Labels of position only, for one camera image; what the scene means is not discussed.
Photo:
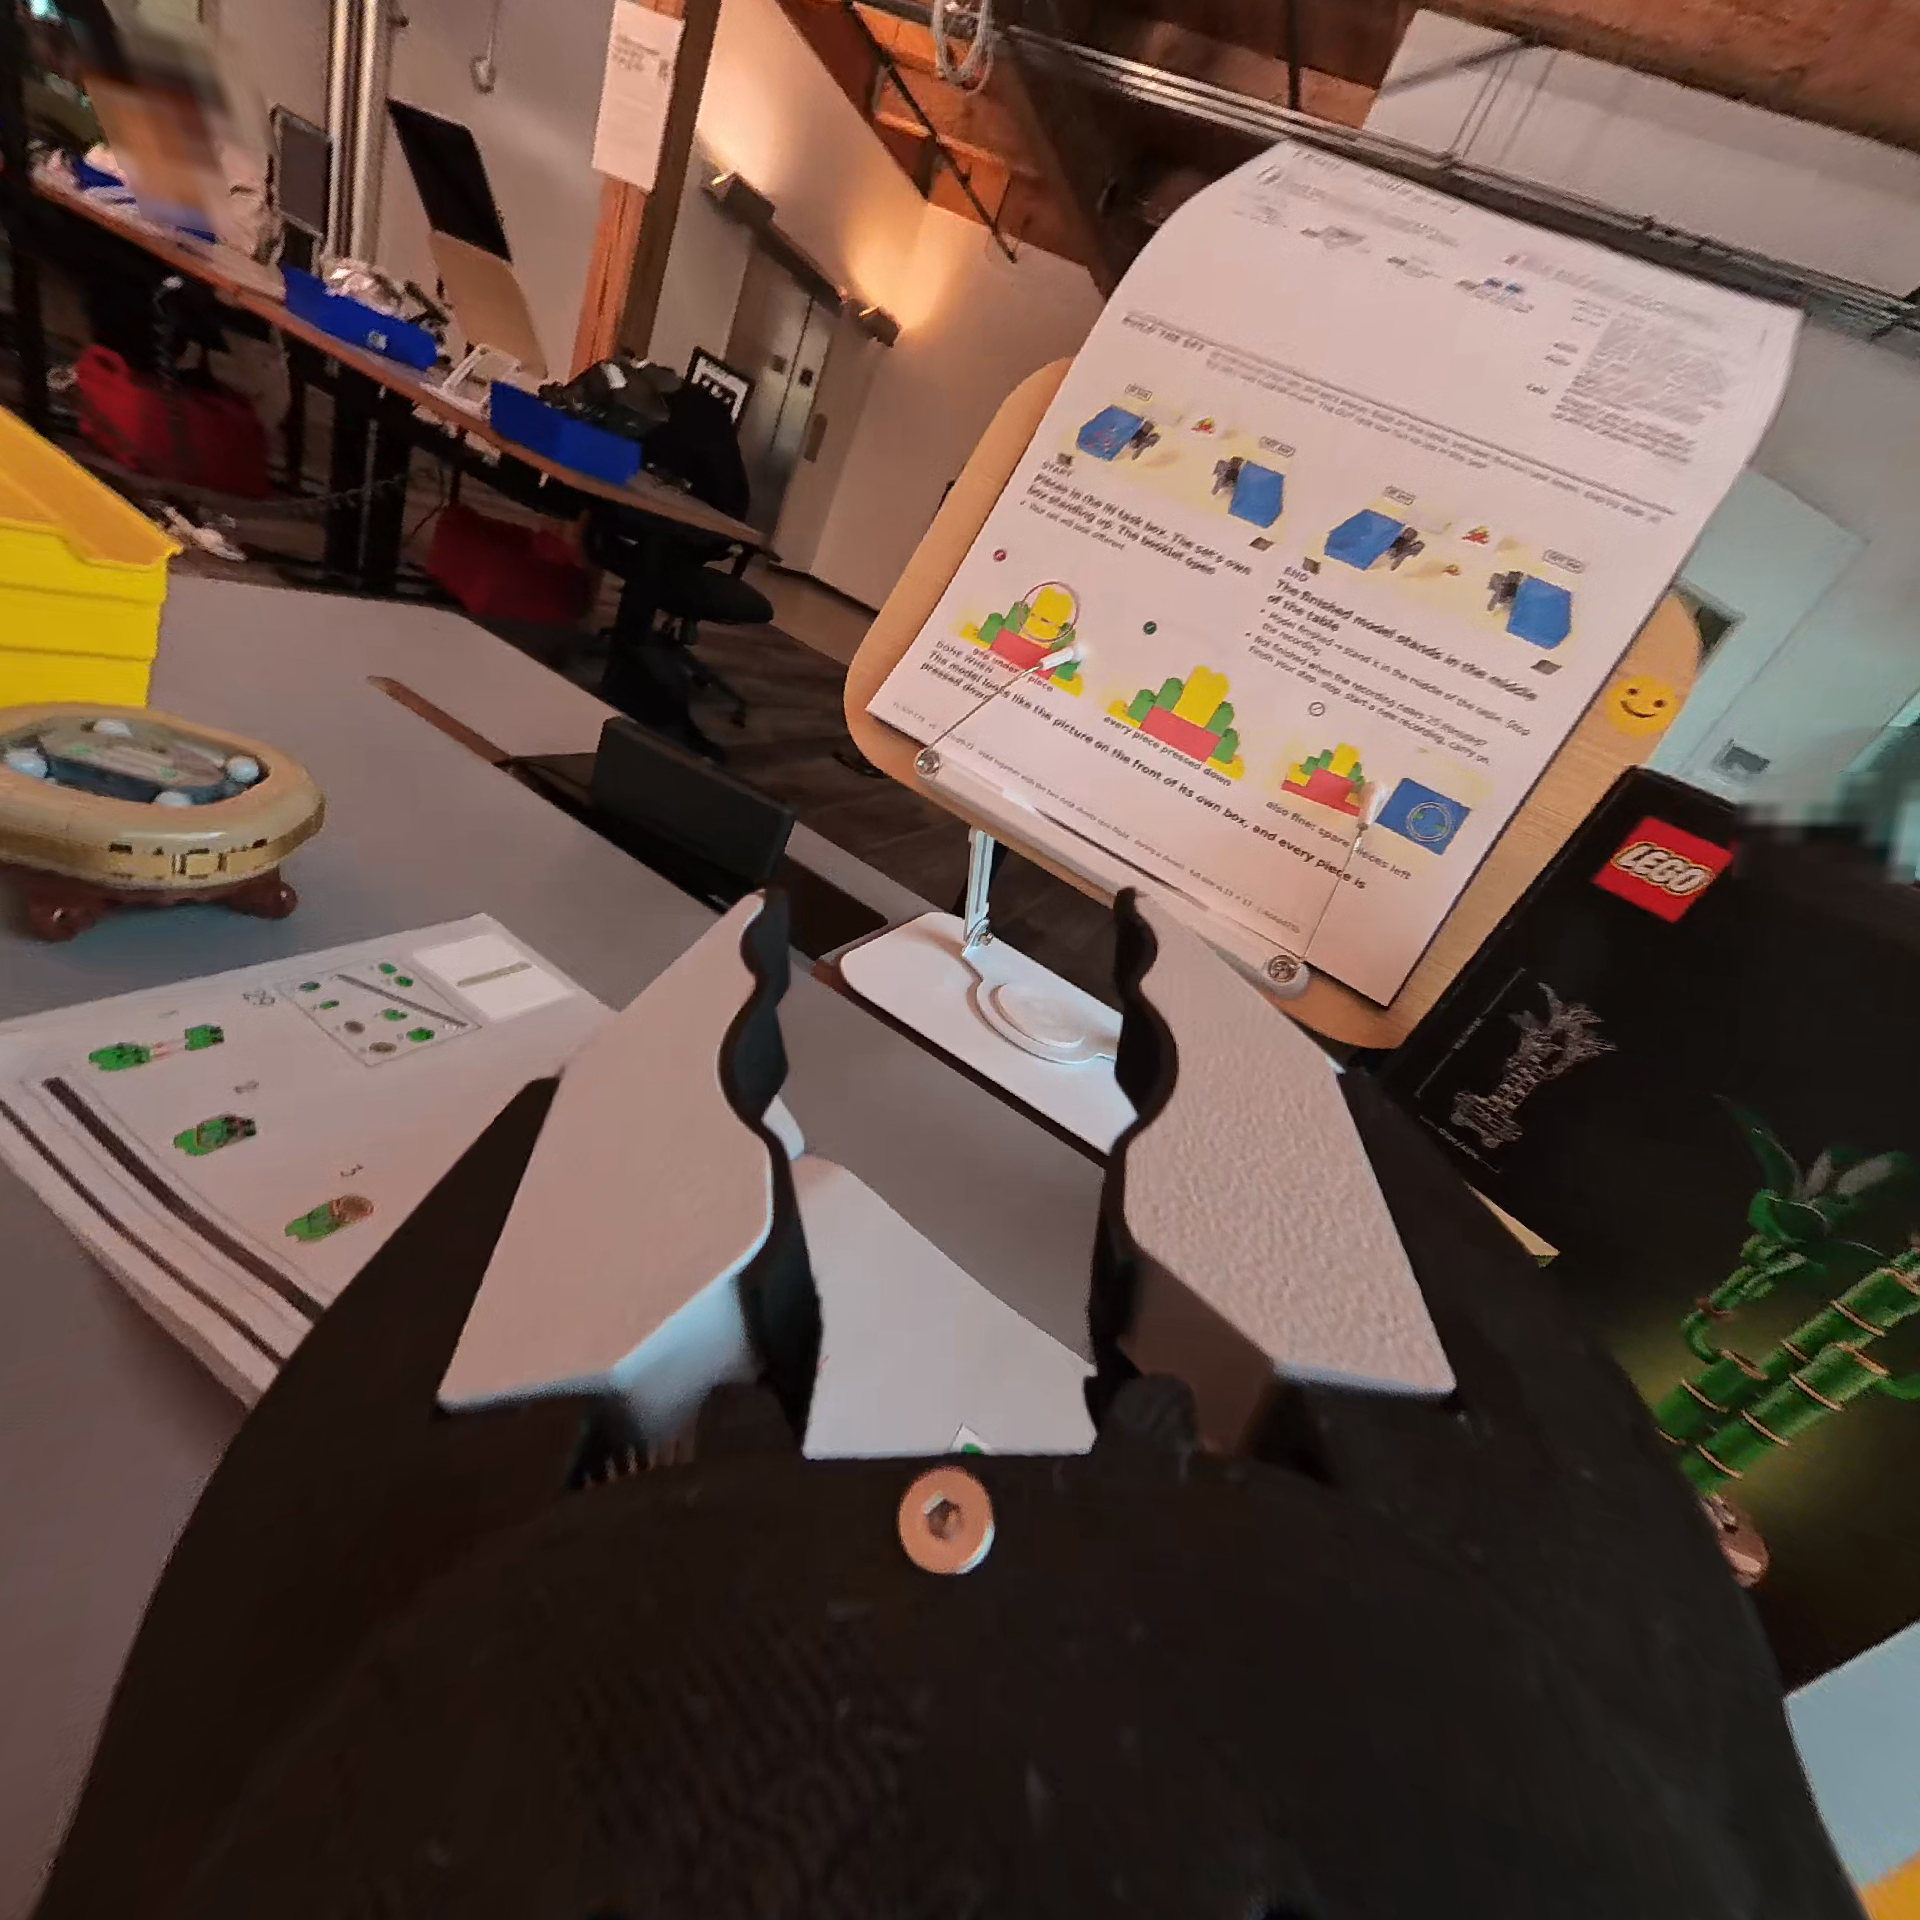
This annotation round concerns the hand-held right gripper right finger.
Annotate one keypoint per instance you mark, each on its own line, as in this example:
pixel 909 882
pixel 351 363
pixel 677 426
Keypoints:
pixel 1276 1201

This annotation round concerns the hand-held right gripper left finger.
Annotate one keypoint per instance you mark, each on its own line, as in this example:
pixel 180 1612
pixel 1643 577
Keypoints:
pixel 629 1201

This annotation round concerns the brick set instruction booklet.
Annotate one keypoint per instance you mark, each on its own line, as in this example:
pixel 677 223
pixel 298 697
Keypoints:
pixel 226 1140

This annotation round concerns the black desk chair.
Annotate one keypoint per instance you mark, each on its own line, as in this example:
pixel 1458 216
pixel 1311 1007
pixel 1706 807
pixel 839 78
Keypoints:
pixel 683 810

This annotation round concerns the grey desk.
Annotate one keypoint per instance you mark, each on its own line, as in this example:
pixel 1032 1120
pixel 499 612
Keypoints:
pixel 452 779

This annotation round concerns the printed task sheet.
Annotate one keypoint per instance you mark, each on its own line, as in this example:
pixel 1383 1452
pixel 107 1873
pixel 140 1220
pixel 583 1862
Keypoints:
pixel 1424 451

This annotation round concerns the black bamboo brick set box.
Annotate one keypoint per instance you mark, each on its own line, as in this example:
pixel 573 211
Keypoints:
pixel 1651 1049

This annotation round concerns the tan brick-built pot base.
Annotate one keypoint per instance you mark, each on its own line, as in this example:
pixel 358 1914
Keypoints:
pixel 149 819

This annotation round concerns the yellow smiley sticker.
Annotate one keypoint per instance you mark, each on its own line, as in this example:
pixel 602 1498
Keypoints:
pixel 1640 705

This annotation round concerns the black office chair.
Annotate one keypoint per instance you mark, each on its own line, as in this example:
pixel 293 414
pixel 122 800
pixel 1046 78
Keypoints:
pixel 706 585

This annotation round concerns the red plastic bin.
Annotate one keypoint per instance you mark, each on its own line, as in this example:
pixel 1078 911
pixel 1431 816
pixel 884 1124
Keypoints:
pixel 165 428
pixel 504 563

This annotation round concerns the wooden document stand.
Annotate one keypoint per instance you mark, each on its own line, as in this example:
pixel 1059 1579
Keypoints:
pixel 960 524

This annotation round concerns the blue plastic bin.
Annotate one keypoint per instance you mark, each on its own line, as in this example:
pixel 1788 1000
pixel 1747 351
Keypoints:
pixel 567 434
pixel 359 323

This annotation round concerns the black equipment heap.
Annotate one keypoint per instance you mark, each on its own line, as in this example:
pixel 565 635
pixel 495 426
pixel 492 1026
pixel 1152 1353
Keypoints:
pixel 610 399

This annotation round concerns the grey door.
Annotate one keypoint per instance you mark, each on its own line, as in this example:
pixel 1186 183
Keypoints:
pixel 788 404

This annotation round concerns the black white tag card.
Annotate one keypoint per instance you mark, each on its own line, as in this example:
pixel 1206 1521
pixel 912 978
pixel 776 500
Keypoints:
pixel 716 388

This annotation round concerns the yellow plastic bin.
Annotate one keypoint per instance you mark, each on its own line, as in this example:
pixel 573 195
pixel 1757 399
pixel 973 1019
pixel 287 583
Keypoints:
pixel 76 585

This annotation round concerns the tan cardboard sheet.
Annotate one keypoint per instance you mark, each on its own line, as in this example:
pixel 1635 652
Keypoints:
pixel 487 306

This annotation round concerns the long wooden table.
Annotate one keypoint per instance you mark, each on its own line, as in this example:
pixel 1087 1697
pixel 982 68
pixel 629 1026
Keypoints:
pixel 255 294

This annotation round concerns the black flat panel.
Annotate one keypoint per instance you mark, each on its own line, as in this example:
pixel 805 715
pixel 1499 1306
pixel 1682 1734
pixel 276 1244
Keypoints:
pixel 452 172

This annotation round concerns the small grey monitor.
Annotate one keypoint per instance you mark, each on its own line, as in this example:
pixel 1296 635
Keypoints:
pixel 301 172

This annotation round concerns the white paper notice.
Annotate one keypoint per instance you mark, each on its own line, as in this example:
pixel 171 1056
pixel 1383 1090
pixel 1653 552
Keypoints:
pixel 639 90

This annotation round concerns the metal vertical pipes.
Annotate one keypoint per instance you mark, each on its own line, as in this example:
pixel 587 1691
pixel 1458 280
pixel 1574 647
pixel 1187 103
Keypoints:
pixel 359 119

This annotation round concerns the wooden post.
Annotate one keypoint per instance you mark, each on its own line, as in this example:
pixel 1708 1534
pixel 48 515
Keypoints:
pixel 610 270

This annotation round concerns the metal wall light bar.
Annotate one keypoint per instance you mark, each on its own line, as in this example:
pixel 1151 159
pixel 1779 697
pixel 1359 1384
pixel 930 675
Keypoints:
pixel 797 248

